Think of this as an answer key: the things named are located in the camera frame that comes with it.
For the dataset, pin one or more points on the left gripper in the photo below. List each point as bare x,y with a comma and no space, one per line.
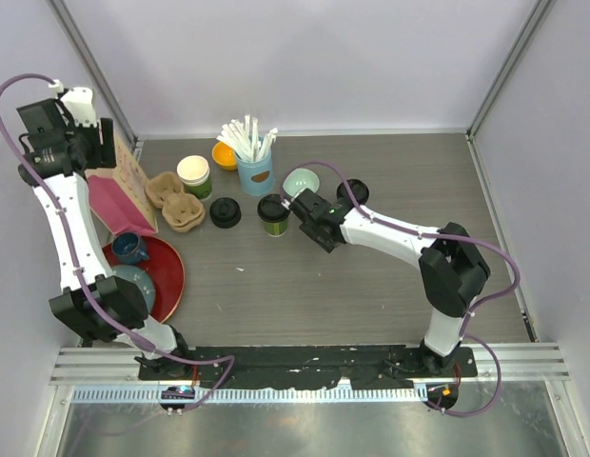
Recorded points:
104,156

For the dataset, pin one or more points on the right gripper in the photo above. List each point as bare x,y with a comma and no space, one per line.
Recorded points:
304,226

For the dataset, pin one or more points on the black cup lid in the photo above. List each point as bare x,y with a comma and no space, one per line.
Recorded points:
359,189
271,210

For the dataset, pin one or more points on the pink paper gift bag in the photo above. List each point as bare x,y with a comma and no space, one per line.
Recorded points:
118,196

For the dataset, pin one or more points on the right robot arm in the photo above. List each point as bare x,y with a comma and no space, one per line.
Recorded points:
453,272

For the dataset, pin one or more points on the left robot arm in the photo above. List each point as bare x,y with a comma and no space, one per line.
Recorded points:
93,303

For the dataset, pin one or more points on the light green ceramic bowl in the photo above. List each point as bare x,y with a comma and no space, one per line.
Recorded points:
299,179

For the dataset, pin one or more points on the blue straw holder cup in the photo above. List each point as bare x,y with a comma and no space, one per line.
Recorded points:
256,178

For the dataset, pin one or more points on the stack of black lids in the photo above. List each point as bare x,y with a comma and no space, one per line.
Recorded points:
225,213

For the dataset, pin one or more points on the stack of paper cups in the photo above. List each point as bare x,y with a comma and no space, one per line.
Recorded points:
194,172

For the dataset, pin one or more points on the small dark blue cup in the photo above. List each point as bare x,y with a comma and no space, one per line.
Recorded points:
130,248

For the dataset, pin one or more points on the cardboard cup carrier tray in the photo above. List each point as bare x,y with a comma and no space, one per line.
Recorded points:
181,210

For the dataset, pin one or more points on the orange bowl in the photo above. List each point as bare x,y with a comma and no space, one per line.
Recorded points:
224,157

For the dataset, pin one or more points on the grey blue plate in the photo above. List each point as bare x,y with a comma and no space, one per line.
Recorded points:
141,279

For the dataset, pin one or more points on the red round tray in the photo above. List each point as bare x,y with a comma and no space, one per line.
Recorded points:
167,272

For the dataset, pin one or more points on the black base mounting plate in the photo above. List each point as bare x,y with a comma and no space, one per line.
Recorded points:
317,367

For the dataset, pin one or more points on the aluminium frame rail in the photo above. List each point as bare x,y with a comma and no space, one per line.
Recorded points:
112,366

